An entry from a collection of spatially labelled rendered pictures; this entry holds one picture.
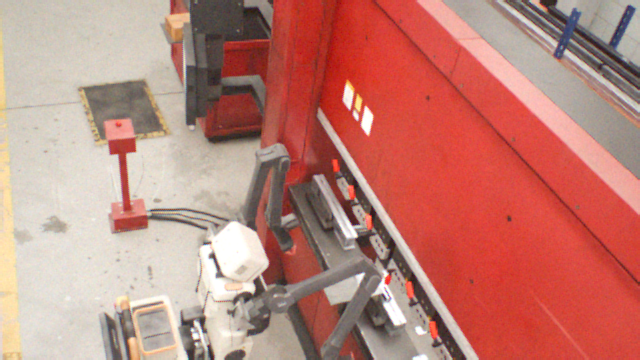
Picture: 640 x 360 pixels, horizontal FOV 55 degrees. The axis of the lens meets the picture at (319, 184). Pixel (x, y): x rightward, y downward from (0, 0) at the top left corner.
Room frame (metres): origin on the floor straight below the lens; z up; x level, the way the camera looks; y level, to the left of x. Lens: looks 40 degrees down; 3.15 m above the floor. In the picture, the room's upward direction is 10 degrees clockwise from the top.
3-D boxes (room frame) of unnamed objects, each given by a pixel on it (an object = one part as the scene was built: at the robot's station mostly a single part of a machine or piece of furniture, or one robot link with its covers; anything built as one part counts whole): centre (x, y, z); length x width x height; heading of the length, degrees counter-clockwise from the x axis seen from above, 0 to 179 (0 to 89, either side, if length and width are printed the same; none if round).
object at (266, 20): (2.98, 0.49, 1.66); 0.40 x 0.24 x 0.07; 28
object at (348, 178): (2.34, -0.15, 1.26); 0.15 x 0.09 x 0.17; 28
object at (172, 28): (3.96, 1.18, 1.04); 0.30 x 0.26 x 0.12; 29
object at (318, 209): (2.46, -0.02, 0.89); 0.30 x 0.05 x 0.03; 28
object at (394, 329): (1.91, -0.38, 0.92); 0.39 x 0.06 x 0.10; 28
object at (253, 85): (2.98, 0.49, 1.17); 0.40 x 0.24 x 0.07; 28
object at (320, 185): (2.45, -0.10, 0.92); 0.50 x 0.06 x 0.10; 28
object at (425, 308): (1.63, -0.52, 1.26); 0.15 x 0.09 x 0.17; 28
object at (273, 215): (1.98, 0.18, 1.40); 0.11 x 0.06 x 0.43; 29
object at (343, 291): (1.89, -0.22, 1.00); 0.26 x 0.18 x 0.01; 118
